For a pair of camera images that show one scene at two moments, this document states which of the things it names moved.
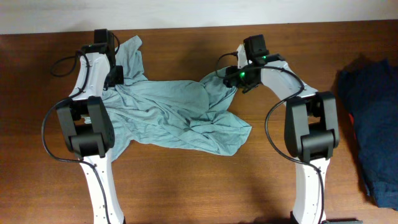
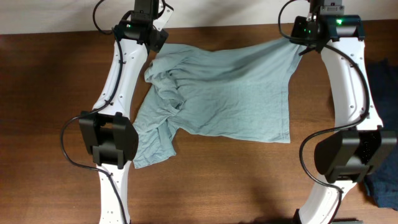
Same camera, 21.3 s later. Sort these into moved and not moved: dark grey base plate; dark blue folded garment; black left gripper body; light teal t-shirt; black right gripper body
Moved: light teal t-shirt; black right gripper body; black left gripper body
Not moved: dark grey base plate; dark blue folded garment
